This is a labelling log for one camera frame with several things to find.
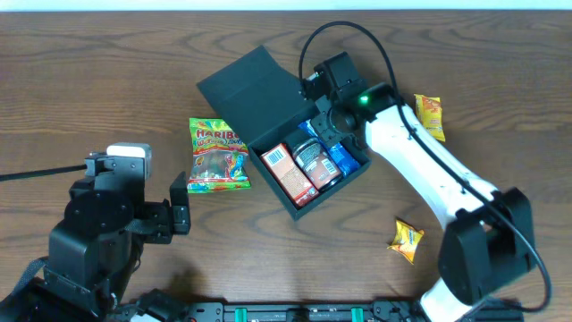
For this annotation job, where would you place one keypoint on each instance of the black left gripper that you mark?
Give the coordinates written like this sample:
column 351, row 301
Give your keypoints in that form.
column 160, row 219

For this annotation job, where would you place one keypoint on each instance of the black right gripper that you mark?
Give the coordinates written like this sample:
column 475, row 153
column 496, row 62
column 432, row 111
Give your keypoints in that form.
column 321, row 122

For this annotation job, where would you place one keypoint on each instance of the blue cookie packet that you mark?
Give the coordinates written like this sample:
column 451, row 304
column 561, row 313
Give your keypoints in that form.
column 341, row 157

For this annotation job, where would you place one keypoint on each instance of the brown Pringles can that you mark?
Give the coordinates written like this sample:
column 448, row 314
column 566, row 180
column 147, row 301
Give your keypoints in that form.
column 316, row 164

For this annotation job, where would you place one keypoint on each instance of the black gift box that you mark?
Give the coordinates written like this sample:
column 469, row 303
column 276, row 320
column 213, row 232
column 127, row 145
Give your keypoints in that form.
column 261, row 102

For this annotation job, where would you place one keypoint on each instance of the yellow snack packet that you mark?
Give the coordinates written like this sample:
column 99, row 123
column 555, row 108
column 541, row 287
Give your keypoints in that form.
column 429, row 113
column 406, row 240

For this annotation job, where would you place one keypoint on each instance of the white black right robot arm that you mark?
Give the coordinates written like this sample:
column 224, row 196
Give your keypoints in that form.
column 488, row 239

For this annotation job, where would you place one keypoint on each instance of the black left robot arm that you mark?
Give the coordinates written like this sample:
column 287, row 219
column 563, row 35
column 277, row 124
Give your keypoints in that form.
column 94, row 251

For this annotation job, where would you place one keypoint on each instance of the Haribo gummy worms bag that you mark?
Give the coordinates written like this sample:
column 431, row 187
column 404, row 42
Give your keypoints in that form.
column 219, row 156

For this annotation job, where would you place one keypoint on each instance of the orange snack carton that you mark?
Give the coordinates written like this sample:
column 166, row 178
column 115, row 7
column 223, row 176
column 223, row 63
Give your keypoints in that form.
column 292, row 180

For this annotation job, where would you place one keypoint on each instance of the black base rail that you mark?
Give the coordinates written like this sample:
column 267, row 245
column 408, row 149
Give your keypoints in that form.
column 376, row 311

